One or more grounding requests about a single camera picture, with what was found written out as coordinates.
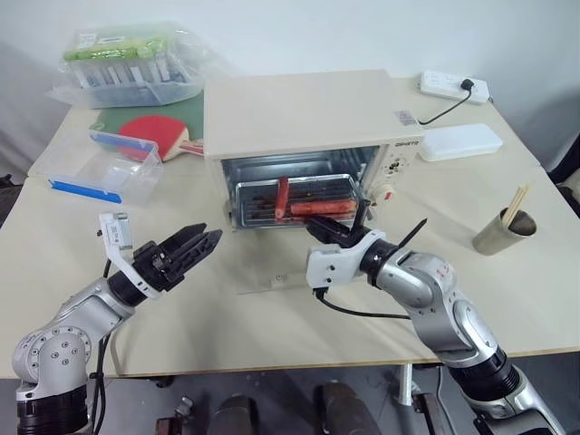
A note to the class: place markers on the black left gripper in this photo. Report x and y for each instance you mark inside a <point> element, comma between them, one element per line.
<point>158,267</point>

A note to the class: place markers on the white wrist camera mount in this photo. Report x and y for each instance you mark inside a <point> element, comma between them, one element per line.
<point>115,231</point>
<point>324,267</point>

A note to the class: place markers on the metal baking tray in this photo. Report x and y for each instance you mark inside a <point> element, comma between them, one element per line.
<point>254,199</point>

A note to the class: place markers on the dark green mat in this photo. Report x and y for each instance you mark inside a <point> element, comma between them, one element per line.
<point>190,111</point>

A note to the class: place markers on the black fabric item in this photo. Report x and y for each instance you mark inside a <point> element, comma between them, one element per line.
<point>6,195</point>

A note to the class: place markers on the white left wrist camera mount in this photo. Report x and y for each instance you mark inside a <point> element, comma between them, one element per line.
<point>115,231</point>

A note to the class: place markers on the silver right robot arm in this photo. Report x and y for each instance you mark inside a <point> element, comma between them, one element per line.
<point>453,312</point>

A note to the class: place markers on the white rectangular plastic box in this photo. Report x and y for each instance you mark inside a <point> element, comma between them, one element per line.
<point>460,141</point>

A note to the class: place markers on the clear plastic storage bin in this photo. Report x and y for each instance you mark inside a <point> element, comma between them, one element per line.
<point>131,88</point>

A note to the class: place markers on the white oven knob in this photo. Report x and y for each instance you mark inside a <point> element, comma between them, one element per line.
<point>383,194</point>

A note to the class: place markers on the wooden skewer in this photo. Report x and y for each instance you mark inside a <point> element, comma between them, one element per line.
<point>514,204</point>
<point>522,199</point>
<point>519,201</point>

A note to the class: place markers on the clear lid with blue latch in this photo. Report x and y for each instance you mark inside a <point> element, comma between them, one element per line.
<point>68,165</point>

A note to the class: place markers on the red warning sticker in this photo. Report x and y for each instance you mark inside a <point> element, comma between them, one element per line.
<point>404,118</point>

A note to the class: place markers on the cream toaster oven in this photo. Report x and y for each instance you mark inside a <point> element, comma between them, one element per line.
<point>294,118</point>

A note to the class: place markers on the clear plastic bag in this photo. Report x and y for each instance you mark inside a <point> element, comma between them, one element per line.
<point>204,56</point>

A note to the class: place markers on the clear container with blue latch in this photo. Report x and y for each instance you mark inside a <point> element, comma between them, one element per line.
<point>136,174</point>

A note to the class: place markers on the glass toaster oven door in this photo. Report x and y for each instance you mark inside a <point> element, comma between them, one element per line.
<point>280,281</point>

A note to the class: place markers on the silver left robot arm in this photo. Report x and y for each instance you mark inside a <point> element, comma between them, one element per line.
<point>50,349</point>

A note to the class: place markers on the red table tennis paddle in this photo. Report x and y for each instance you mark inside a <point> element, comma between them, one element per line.
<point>149,129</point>

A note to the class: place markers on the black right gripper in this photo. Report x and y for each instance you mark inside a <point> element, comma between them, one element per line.
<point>344,238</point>

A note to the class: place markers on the white power strip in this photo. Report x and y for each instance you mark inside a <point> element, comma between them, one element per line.
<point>441,84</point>

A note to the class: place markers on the dark red metal block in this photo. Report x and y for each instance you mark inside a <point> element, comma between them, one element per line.
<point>172,419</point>
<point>428,414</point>

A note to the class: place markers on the white table leg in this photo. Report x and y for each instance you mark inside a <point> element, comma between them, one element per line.
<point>403,385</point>

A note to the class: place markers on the red sausage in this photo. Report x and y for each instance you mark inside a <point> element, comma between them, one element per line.
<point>321,208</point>
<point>282,197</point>

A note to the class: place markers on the brass metal cup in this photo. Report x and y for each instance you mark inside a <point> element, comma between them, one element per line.
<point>496,238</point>

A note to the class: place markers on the green packet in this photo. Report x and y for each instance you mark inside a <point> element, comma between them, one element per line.
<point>113,47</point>

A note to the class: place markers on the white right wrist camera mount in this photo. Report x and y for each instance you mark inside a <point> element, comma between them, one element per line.
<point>324,267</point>

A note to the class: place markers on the black power plug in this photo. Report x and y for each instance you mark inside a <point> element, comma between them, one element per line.
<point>467,84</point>

